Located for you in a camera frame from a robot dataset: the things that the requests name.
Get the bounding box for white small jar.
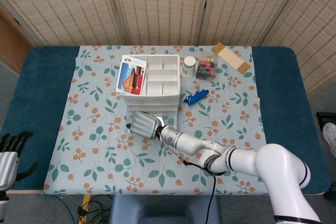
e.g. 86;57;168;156
180;56;197;78

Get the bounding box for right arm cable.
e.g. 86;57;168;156
178;153;228;224

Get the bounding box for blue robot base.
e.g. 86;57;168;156
109;194;222;224

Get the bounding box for white sneaker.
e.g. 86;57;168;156
322;123;336;154

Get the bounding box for clear drawer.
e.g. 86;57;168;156
124;104;180;133

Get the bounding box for picture postcard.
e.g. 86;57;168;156
115;55;147;95

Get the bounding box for floral tablecloth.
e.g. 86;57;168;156
43;45;275;195

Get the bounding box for blue floor cable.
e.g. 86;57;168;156
34;194;75;224

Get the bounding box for clear coffee capsule box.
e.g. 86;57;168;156
195;51;219;80

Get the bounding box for white drawer organizer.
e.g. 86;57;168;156
120;54;182;116

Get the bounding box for wooden door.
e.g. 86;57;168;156
0;11;32;74

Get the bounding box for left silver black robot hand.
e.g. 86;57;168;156
0;131;39;192

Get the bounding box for teal table cover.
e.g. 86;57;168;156
0;46;332;196

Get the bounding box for woven folding screen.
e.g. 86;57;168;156
0;0;336;95

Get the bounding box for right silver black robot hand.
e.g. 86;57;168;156
125;111;165;141

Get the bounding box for black floor cables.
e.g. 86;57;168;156
78;195;113;224

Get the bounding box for blue snack packet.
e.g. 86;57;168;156
183;89;209;105

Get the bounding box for flat cardboard strip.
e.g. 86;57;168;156
211;42;252;73

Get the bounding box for black floor stand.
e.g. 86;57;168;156
316;112;336;130

